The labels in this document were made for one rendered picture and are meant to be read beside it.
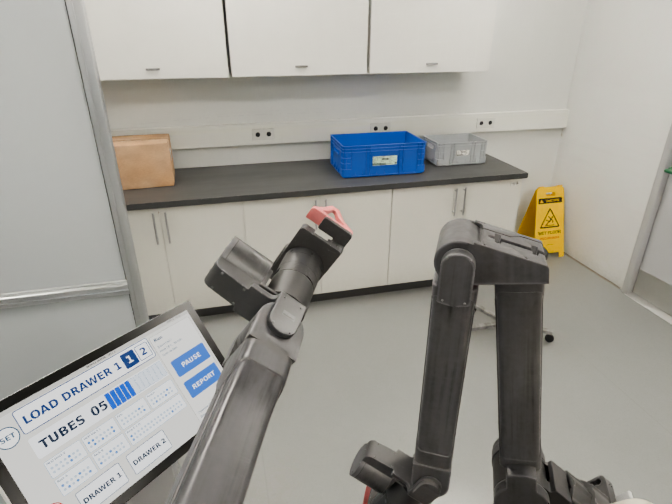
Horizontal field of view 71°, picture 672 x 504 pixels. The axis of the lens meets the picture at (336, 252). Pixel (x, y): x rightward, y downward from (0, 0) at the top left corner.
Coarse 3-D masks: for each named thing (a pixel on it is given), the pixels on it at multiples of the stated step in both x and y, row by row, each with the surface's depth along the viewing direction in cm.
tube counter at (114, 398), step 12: (144, 372) 110; (156, 372) 112; (120, 384) 106; (132, 384) 108; (144, 384) 109; (108, 396) 104; (120, 396) 105; (132, 396) 107; (96, 408) 101; (108, 408) 103; (96, 420) 100
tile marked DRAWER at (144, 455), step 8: (160, 432) 107; (152, 440) 106; (160, 440) 107; (168, 440) 108; (136, 448) 103; (144, 448) 104; (152, 448) 105; (160, 448) 106; (168, 448) 107; (128, 456) 101; (136, 456) 102; (144, 456) 103; (152, 456) 104; (160, 456) 105; (136, 464) 102; (144, 464) 103; (136, 472) 101
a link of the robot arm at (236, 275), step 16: (240, 240) 58; (224, 256) 55; (240, 256) 56; (256, 256) 57; (208, 272) 56; (224, 272) 54; (240, 272) 55; (256, 272) 56; (224, 288) 55; (240, 288) 55; (256, 288) 54; (240, 304) 56; (256, 304) 55; (288, 304) 53; (272, 320) 50; (288, 320) 52; (288, 336) 51
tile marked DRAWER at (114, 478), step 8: (104, 472) 98; (112, 472) 98; (120, 472) 99; (96, 480) 96; (104, 480) 97; (112, 480) 98; (120, 480) 99; (128, 480) 100; (88, 488) 95; (96, 488) 96; (104, 488) 96; (112, 488) 97; (120, 488) 98; (80, 496) 93; (88, 496) 94; (96, 496) 95; (104, 496) 96
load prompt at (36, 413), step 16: (128, 352) 110; (144, 352) 112; (96, 368) 104; (112, 368) 106; (128, 368) 108; (64, 384) 99; (80, 384) 101; (96, 384) 103; (48, 400) 96; (64, 400) 98; (80, 400) 100; (16, 416) 92; (32, 416) 94; (48, 416) 95
